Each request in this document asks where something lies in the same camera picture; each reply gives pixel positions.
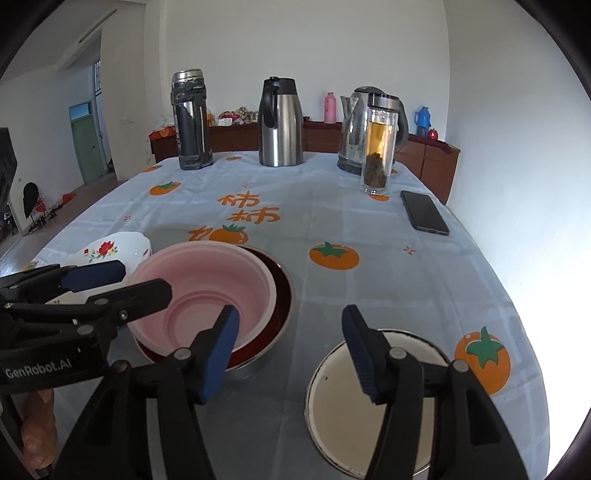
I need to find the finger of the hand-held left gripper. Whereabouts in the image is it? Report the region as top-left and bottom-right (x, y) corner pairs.
(0, 260), (127, 305)
(0, 277), (174, 344)

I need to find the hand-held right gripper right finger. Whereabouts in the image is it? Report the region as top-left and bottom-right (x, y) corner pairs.
(342, 305), (529, 480)

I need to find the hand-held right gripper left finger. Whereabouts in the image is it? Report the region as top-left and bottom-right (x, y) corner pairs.
(51, 304), (241, 480)

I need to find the white plate with red flowers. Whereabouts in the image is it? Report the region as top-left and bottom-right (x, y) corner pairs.
(44, 231), (153, 305)

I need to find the white plate with metal rim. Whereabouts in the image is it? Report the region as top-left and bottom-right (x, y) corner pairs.
(305, 329), (451, 478)

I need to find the pink bowl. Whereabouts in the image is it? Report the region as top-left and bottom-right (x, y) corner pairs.
(126, 242), (278, 361)

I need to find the dark red bowl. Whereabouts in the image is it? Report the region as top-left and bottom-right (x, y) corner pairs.
(134, 244), (294, 370)

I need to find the person's left hand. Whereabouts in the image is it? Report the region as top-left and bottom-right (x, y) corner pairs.
(21, 387), (57, 468)

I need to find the dark cloth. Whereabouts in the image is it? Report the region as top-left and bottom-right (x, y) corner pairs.
(22, 182), (40, 217)

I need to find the green door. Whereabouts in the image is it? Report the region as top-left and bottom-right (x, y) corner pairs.
(69, 102), (106, 185)

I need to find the dark panel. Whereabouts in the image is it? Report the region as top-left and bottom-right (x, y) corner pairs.
(0, 127), (19, 232)

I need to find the white tablecloth with orange fruits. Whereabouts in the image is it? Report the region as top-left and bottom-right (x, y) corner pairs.
(0, 150), (541, 480)

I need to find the black smartphone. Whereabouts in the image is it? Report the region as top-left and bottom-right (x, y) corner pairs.
(400, 190), (450, 236)

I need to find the black and steel thermos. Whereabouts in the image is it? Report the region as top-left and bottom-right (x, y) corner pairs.
(171, 69), (214, 171)

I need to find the dark wooden sideboard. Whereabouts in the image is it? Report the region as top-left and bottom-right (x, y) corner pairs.
(148, 121), (461, 205)

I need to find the colourful cloth pile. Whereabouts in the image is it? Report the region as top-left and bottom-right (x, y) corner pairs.
(217, 107), (259, 125)

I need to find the glass tea bottle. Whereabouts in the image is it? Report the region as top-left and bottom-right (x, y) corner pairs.
(360, 93), (400, 195)

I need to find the steel electric kettle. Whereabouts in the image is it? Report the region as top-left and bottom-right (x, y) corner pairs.
(337, 86), (409, 176)

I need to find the ceiling light tube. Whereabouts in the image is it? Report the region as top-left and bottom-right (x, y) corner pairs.
(78, 23), (105, 45)

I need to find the steel carafe with black handle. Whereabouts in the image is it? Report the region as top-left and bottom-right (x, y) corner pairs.
(257, 77), (305, 167)

